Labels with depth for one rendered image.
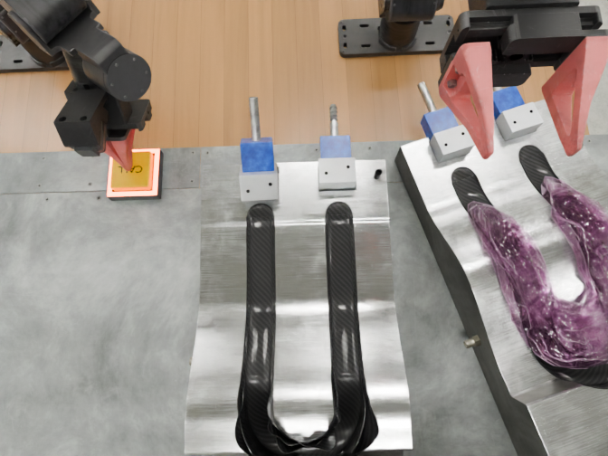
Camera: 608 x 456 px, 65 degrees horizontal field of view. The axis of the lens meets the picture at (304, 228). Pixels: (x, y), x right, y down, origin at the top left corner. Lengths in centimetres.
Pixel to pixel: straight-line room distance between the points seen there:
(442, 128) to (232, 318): 41
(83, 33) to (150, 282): 36
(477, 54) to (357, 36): 53
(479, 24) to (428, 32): 52
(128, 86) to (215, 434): 42
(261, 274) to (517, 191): 39
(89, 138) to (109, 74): 8
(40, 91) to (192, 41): 27
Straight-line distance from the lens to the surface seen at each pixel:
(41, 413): 82
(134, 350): 77
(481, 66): 38
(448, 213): 72
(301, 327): 63
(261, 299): 65
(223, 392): 60
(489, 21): 40
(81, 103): 67
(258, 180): 64
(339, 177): 65
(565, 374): 73
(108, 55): 60
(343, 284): 65
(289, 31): 91
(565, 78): 43
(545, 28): 40
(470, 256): 67
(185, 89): 87
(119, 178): 79
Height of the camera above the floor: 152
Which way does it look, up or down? 75 degrees down
